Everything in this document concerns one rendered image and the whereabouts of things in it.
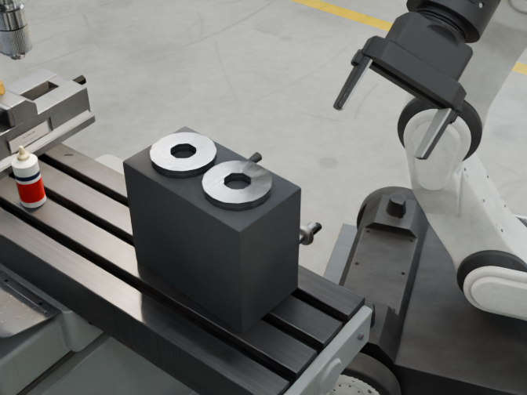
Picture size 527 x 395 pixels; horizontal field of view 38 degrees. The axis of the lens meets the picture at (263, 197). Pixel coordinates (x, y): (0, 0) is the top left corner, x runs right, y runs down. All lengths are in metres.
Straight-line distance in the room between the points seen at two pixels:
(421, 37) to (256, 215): 0.30
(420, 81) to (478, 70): 0.48
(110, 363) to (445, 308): 0.68
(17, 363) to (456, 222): 0.81
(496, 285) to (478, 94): 0.38
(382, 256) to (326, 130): 1.50
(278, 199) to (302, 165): 1.95
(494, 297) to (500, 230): 0.13
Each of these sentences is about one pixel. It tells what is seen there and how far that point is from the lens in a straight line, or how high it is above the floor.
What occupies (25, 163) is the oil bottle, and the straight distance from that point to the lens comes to 1.26.
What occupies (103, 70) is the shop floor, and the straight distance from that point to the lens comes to 3.61.
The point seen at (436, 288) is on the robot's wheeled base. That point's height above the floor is 0.57.
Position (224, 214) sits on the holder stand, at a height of 1.12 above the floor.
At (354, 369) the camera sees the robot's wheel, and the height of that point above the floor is 0.60.
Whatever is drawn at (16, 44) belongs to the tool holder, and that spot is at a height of 1.22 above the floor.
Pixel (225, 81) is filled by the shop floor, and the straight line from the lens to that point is 3.45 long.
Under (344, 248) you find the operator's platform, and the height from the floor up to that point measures 0.40.
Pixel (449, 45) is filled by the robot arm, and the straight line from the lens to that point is 0.84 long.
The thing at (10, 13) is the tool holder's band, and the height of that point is 1.27.
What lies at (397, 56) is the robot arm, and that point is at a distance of 0.82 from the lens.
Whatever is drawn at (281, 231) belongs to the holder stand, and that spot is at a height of 1.07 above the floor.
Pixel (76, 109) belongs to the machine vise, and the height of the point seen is 0.97.
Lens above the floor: 1.73
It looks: 39 degrees down
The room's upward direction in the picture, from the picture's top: straight up
